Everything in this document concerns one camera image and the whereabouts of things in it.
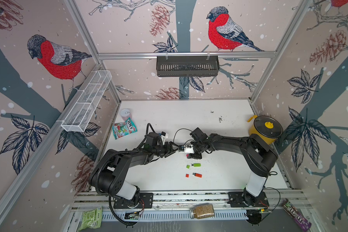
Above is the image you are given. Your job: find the green candy packet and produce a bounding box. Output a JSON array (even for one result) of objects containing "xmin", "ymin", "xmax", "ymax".
[{"xmin": 113, "ymin": 118, "xmax": 137, "ymax": 139}]

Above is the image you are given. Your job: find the black wire basket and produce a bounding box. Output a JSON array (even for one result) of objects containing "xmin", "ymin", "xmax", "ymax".
[{"xmin": 156, "ymin": 56, "xmax": 220, "ymax": 77}]

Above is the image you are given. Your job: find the yellow pot with black lid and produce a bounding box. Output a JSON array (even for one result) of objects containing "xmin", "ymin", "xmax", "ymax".
[{"xmin": 247, "ymin": 115, "xmax": 283, "ymax": 145}]

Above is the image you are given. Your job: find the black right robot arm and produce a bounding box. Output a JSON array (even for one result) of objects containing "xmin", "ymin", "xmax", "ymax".
[{"xmin": 189, "ymin": 128, "xmax": 278, "ymax": 206}]

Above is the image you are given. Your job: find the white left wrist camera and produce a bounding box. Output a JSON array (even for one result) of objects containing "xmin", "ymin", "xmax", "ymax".
[{"xmin": 159, "ymin": 131, "xmax": 168, "ymax": 143}]

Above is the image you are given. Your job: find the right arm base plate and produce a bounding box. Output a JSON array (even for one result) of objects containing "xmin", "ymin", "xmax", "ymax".
[{"xmin": 227, "ymin": 191, "xmax": 269, "ymax": 208}]

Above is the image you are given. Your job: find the red usb drive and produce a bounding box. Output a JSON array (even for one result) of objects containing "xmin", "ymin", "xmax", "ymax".
[{"xmin": 193, "ymin": 173, "xmax": 202, "ymax": 178}]

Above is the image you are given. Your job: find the white wire mesh shelf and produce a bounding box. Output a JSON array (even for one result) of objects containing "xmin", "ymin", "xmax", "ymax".
[{"xmin": 61, "ymin": 70, "xmax": 112, "ymax": 132}]

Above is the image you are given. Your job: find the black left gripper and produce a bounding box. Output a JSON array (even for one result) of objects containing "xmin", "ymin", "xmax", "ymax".
[{"xmin": 152, "ymin": 141, "xmax": 180, "ymax": 158}]

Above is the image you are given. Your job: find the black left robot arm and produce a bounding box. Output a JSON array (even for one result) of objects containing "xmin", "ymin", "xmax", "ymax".
[{"xmin": 89, "ymin": 132, "xmax": 179, "ymax": 208}]

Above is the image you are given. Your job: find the green snack bag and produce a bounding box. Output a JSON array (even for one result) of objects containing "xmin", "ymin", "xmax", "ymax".
[{"xmin": 78, "ymin": 207, "xmax": 102, "ymax": 232}]

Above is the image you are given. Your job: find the purple candy bar wrapper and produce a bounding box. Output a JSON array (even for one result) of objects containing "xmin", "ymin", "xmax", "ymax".
[{"xmin": 282, "ymin": 198, "xmax": 312, "ymax": 232}]

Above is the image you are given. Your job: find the glass jar of seeds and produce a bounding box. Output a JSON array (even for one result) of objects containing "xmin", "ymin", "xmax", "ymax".
[{"xmin": 190, "ymin": 204, "xmax": 215, "ymax": 219}]

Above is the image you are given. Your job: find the pink can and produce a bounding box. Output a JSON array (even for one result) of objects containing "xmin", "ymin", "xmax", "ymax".
[{"xmin": 120, "ymin": 108, "xmax": 131, "ymax": 121}]

